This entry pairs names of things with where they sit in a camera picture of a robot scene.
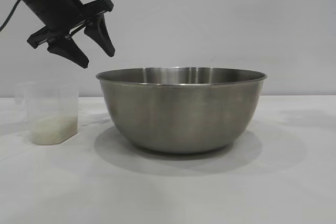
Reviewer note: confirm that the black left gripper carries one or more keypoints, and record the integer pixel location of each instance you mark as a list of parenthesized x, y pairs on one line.
[(60, 11)]

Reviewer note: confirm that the clear plastic measuring cup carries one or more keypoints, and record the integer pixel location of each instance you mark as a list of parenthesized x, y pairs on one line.
[(50, 103)]

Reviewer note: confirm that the white rice grains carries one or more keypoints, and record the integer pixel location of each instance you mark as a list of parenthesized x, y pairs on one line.
[(53, 130)]

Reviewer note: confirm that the stainless steel mixing bowl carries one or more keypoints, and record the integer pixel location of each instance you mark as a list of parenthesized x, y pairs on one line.
[(181, 119)]

